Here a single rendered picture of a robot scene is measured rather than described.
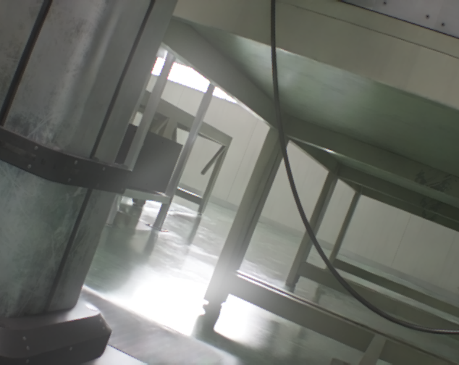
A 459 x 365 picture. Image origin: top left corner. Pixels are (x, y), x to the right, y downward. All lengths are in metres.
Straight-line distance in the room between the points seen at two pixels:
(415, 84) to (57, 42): 0.52
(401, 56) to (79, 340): 0.56
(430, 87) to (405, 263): 7.48
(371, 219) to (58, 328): 7.87
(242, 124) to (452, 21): 7.88
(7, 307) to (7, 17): 0.24
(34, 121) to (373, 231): 7.91
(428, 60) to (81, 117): 0.52
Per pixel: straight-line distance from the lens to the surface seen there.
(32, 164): 0.54
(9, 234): 0.55
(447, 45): 0.94
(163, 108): 4.64
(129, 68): 0.61
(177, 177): 3.98
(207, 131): 5.51
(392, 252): 8.38
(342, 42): 0.95
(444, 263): 8.38
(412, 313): 3.68
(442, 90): 0.93
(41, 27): 0.59
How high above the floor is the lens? 0.48
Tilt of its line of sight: 1 degrees down
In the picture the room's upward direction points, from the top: 21 degrees clockwise
